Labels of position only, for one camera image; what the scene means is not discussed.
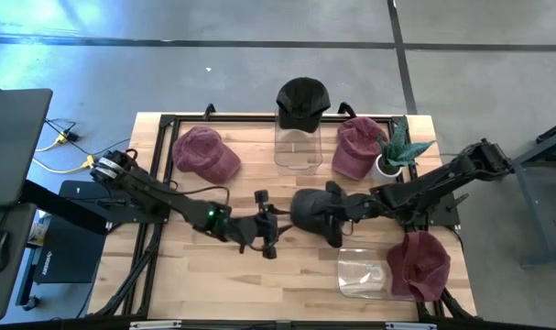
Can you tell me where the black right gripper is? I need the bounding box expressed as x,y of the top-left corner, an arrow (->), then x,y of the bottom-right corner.
325,180 -> 384,249

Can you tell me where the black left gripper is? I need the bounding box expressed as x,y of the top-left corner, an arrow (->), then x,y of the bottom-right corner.
231,189 -> 282,261

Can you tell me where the maroon baseball cap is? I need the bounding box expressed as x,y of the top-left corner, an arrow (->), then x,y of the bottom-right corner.
171,126 -> 243,186
331,115 -> 389,182
386,230 -> 452,303

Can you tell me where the snake plant in white pot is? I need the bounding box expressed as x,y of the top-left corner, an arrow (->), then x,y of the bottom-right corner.
370,116 -> 437,184

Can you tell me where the clear plastic bin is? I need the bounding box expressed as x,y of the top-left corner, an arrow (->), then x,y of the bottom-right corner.
335,247 -> 416,303
273,109 -> 324,177

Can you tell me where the black computer tower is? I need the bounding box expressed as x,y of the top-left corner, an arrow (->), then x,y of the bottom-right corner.
32,214 -> 107,285

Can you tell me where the black desk crossbar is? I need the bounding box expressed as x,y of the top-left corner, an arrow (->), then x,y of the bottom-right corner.
19,180 -> 110,236

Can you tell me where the black side desk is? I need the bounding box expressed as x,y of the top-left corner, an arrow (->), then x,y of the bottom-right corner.
0,203 -> 37,322

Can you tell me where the black aluminium table frame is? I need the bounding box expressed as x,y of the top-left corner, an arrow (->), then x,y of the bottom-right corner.
88,103 -> 478,322

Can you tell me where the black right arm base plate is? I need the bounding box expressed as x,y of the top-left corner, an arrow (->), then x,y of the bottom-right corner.
394,190 -> 470,228

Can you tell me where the silver frame bracket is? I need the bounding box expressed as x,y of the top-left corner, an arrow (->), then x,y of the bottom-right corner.
129,319 -> 182,330
386,322 -> 437,330

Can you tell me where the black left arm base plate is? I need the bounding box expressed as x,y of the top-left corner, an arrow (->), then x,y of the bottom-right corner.
59,180 -> 169,226

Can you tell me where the yellow network cable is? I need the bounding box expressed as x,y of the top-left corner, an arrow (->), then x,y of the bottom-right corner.
32,154 -> 98,175
34,131 -> 72,153

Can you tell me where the grey metal cart frame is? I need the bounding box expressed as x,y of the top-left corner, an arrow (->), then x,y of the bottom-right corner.
489,116 -> 556,268

